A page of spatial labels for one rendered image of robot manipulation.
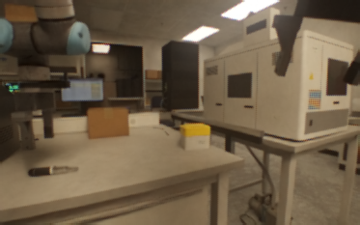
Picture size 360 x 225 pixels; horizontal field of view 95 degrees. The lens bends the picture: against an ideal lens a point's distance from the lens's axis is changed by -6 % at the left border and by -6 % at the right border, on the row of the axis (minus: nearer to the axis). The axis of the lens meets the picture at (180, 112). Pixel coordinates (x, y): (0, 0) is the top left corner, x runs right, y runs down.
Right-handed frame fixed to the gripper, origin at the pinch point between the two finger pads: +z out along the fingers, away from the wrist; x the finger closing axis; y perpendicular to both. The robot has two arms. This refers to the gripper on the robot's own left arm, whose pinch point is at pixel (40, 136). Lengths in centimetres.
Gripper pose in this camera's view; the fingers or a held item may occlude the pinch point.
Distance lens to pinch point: 66.8
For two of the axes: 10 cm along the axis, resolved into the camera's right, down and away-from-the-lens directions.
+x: 2.9, 1.0, -9.5
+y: -9.6, 0.4, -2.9
